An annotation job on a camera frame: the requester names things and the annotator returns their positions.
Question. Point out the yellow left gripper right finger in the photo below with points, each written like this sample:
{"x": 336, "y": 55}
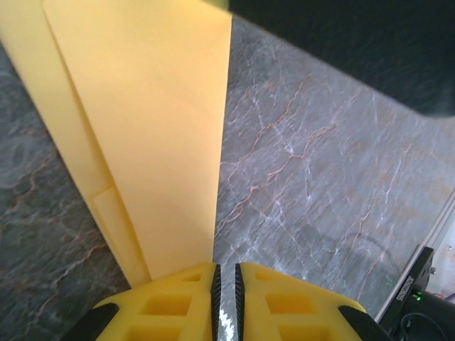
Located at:
{"x": 302, "y": 312}

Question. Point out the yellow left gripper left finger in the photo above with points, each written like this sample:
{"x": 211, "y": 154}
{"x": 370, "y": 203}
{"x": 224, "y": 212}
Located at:
{"x": 160, "y": 312}

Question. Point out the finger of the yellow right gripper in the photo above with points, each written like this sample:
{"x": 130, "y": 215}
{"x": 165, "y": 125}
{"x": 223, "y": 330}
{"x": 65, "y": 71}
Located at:
{"x": 222, "y": 3}

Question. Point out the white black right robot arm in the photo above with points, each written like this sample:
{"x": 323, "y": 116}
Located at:
{"x": 423, "y": 312}

